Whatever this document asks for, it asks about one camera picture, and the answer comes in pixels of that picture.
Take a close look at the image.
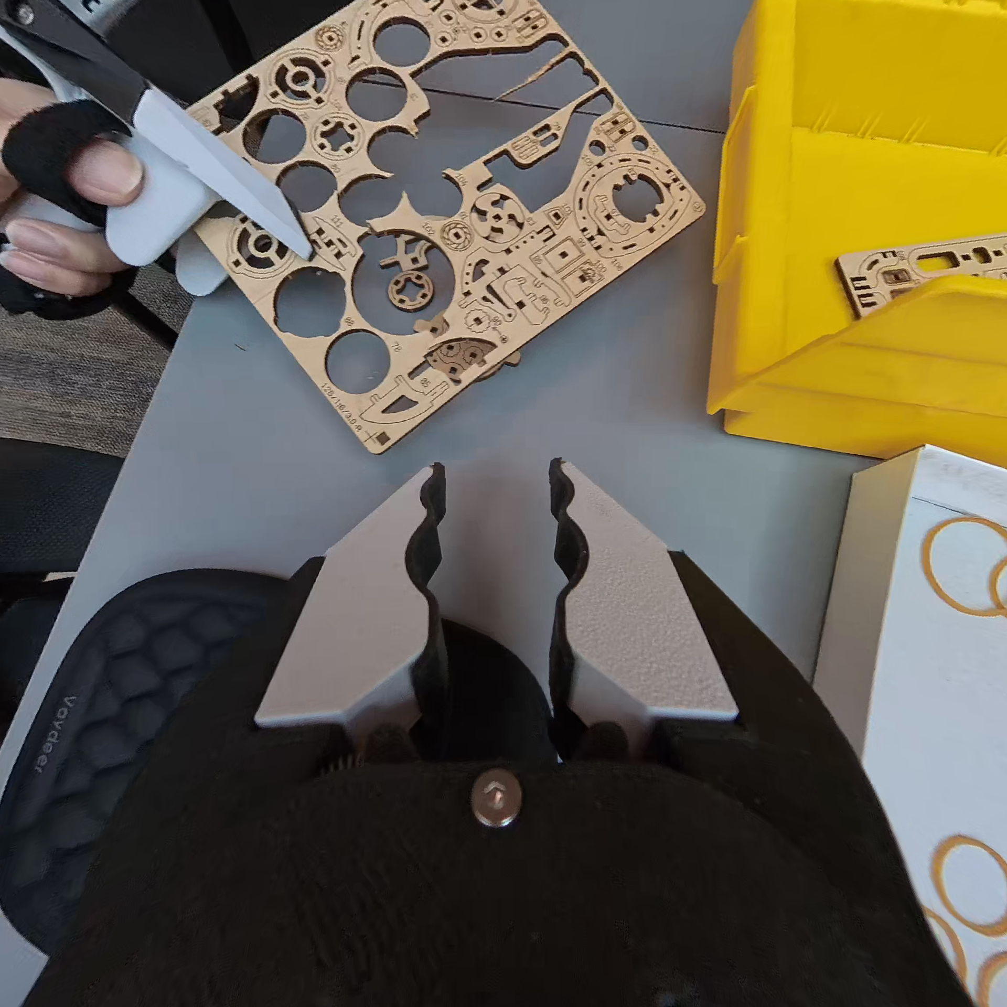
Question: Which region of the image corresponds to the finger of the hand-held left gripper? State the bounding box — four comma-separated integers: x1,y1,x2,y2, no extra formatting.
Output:
131,85,317,263

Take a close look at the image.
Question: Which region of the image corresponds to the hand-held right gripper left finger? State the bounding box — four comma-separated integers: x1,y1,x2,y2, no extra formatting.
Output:
253,462,451,763

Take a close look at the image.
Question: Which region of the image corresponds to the group of tan rubber bands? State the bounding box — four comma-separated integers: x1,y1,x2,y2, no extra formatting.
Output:
919,515,1007,1007

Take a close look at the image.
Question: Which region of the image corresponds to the person's left hand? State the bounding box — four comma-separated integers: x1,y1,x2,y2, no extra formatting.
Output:
0,77,148,297

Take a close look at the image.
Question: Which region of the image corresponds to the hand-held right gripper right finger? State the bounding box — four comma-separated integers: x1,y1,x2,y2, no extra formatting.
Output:
548,457,741,763

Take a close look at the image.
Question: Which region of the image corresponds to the white cardboard box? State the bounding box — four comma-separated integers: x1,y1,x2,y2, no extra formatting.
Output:
810,444,1007,1007

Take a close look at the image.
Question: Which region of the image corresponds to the black office chair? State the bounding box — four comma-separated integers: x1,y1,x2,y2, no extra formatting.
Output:
0,436,128,585

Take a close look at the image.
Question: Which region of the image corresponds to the small wooden gear ring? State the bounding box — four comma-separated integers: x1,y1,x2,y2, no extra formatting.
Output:
386,269,438,315

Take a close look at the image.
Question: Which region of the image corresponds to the narrow wooden parts sheet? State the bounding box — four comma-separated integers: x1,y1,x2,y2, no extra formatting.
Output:
834,232,1007,320

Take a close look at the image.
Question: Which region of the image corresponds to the yellow plastic bin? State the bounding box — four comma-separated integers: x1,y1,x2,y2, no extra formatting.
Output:
705,0,1007,459

